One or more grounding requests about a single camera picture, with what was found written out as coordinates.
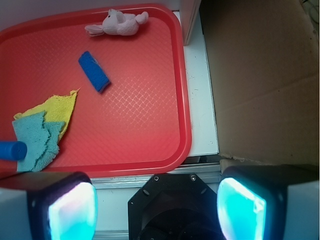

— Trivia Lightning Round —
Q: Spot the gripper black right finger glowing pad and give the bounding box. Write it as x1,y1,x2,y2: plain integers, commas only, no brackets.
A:
217,164,320,240

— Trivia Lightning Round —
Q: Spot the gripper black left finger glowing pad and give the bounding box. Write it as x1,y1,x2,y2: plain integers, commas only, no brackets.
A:
0,171,98,240

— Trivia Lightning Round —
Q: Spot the blue plastic bottle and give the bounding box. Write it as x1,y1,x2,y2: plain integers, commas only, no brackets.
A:
0,141,27,161

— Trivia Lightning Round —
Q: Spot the teal cloth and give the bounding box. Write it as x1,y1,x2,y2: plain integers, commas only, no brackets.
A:
12,111,65,172

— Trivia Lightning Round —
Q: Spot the yellow cloth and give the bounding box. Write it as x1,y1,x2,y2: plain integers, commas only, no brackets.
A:
13,89,79,141

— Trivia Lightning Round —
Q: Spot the red plastic tray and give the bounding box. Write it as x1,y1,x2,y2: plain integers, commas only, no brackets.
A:
0,3,192,178

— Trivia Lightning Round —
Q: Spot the blue rolled cloth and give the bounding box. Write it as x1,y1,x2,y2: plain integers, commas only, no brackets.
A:
78,51,111,93

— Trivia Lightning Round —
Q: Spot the brown cardboard box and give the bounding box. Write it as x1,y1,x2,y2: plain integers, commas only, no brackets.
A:
200,0,320,165

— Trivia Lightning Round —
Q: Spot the pink plush toy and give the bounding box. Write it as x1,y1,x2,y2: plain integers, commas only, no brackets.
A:
84,9,149,37

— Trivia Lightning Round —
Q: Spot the black octagonal mount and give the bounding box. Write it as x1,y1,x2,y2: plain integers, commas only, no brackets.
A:
127,173,224,240

